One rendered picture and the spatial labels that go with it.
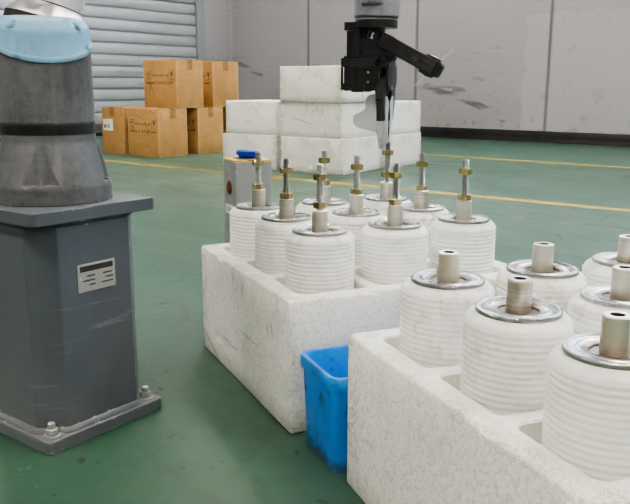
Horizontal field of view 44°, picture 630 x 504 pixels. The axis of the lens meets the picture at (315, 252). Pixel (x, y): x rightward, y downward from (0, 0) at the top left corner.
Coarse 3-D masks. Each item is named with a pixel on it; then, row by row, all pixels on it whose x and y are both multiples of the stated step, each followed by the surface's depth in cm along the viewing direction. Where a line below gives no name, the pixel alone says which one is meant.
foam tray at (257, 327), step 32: (224, 256) 124; (224, 288) 122; (256, 288) 108; (288, 288) 104; (384, 288) 104; (224, 320) 123; (256, 320) 109; (288, 320) 98; (320, 320) 100; (352, 320) 102; (384, 320) 104; (224, 352) 125; (256, 352) 111; (288, 352) 99; (256, 384) 112; (288, 384) 100; (288, 416) 101
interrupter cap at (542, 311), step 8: (496, 296) 72; (504, 296) 72; (480, 304) 70; (488, 304) 70; (496, 304) 70; (504, 304) 70; (536, 304) 70; (544, 304) 70; (552, 304) 70; (480, 312) 68; (488, 312) 67; (496, 312) 67; (504, 312) 68; (536, 312) 69; (544, 312) 68; (552, 312) 68; (560, 312) 67; (504, 320) 66; (512, 320) 65; (520, 320) 65; (528, 320) 65; (536, 320) 65; (544, 320) 65; (552, 320) 66
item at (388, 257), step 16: (368, 240) 108; (384, 240) 107; (400, 240) 106; (416, 240) 107; (368, 256) 109; (384, 256) 107; (400, 256) 107; (416, 256) 108; (368, 272) 109; (384, 272) 108; (400, 272) 107
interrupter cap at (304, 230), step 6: (294, 228) 106; (300, 228) 106; (306, 228) 107; (330, 228) 107; (336, 228) 107; (342, 228) 107; (300, 234) 103; (306, 234) 103; (312, 234) 102; (318, 234) 102; (324, 234) 102; (330, 234) 102; (336, 234) 103; (342, 234) 104
